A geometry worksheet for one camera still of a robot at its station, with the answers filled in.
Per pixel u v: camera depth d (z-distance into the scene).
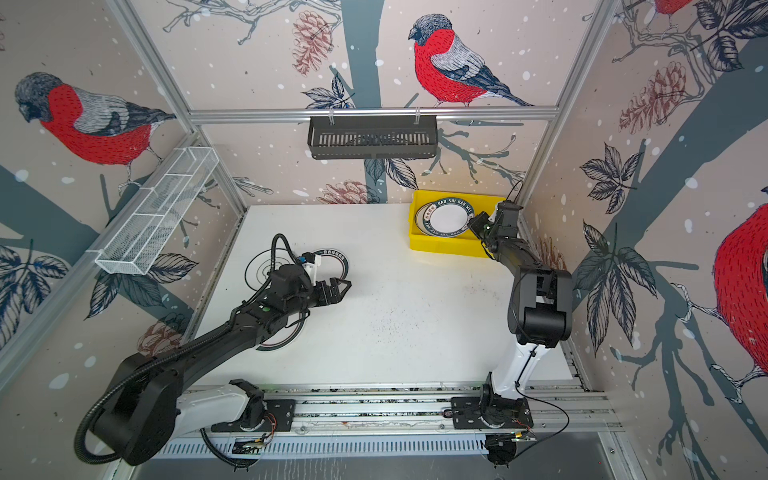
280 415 0.73
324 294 0.74
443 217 1.03
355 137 1.07
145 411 0.40
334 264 1.04
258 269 1.03
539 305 0.50
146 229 0.74
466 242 0.96
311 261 0.77
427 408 0.77
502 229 0.76
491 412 0.68
